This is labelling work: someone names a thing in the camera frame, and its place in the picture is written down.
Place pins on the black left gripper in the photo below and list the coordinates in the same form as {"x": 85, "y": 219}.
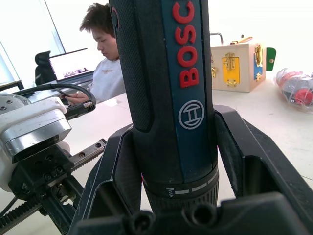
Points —
{"x": 41, "y": 171}

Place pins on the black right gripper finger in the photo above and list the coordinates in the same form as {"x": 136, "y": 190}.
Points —
{"x": 264, "y": 161}

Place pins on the dark smartphone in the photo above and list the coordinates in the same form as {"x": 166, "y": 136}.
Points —
{"x": 64, "y": 93}

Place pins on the blue black Bosch electric screwdriver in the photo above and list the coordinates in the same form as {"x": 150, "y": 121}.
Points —
{"x": 161, "y": 98}

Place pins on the wooden latch lock box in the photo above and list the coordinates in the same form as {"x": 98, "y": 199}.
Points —
{"x": 239, "y": 71}

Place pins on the person's bare hand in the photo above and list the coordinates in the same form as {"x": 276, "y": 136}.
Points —
{"x": 79, "y": 96}

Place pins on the plastic bag with red parts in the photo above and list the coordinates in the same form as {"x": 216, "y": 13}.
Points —
{"x": 297, "y": 89}

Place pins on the person in white shirt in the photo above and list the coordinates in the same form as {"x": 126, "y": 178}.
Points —
{"x": 110, "y": 73}

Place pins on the green rounded board piece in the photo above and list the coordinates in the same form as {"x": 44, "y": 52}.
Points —
{"x": 271, "y": 58}

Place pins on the open laptop computer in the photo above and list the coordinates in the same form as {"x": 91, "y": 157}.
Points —
{"x": 71, "y": 64}

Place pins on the black office chair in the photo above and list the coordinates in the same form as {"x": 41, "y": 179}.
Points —
{"x": 42, "y": 68}

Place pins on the black framed desk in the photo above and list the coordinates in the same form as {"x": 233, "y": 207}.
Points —
{"x": 11, "y": 85}

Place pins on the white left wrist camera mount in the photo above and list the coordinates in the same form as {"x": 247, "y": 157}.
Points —
{"x": 36, "y": 124}

